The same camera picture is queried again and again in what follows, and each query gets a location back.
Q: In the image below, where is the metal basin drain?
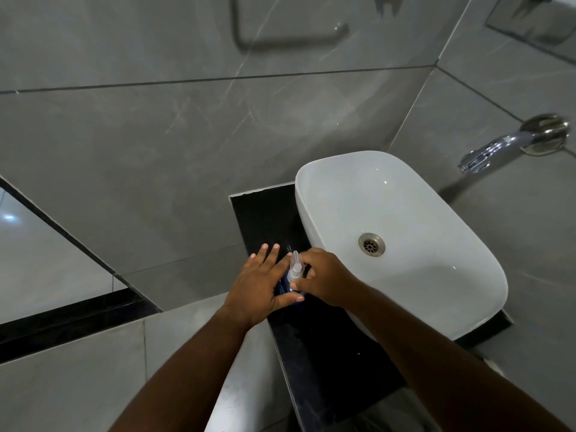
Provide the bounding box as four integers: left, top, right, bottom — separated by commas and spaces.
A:
358, 233, 386, 257

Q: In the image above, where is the blue soap pump bottle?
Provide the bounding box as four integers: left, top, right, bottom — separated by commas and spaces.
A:
275, 250, 308, 303

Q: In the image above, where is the metal towel ring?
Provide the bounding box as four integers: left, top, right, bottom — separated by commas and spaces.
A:
230, 0, 351, 55

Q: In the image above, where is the chrome wall faucet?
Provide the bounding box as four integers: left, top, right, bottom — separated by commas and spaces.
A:
457, 113, 571, 175

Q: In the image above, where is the white ceramic wash basin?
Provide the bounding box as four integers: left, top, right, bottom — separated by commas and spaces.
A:
295, 151, 509, 342

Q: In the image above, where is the person's right hand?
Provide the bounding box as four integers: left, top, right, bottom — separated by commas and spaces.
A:
292, 247, 362, 309

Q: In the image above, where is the person's left forearm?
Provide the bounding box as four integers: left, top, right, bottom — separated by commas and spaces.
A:
108, 307, 253, 432

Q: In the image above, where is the person's left hand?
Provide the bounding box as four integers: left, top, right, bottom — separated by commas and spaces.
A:
222, 243, 306, 329

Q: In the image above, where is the person's right forearm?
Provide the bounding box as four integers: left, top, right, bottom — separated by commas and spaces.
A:
350, 283, 573, 432

